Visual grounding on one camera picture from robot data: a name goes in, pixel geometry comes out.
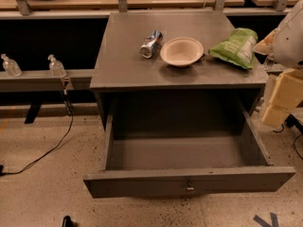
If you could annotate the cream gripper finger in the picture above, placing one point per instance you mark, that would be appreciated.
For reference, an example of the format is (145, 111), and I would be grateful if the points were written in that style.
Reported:
(274, 116)

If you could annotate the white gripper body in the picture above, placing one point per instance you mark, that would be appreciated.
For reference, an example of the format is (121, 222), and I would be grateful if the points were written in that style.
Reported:
(290, 40)

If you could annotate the grey top drawer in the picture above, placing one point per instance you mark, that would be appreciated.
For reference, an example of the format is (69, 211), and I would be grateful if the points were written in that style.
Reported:
(197, 148)

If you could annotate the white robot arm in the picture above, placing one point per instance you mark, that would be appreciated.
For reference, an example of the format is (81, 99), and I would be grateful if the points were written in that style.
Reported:
(285, 45)

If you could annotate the clear bottle right side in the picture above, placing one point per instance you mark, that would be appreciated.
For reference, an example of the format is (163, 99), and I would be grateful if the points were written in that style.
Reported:
(268, 63)

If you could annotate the green chip bag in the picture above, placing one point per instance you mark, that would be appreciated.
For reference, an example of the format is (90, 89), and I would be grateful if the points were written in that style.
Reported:
(237, 48)

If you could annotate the white paper bowl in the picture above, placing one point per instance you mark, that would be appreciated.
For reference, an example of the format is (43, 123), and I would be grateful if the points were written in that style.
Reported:
(181, 52)

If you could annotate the crushed blue soda can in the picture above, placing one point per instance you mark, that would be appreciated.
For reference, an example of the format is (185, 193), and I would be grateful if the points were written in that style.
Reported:
(147, 49)

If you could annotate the clear bottle far left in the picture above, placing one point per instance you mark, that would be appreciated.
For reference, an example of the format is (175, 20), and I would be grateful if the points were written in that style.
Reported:
(11, 66)

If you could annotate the clear bottle on rail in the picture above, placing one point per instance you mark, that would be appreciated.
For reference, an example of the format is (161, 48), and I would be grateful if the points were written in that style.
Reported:
(56, 67)

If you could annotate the grey metal rail left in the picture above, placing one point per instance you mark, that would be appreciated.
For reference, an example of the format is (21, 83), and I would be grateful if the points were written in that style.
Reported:
(43, 81)

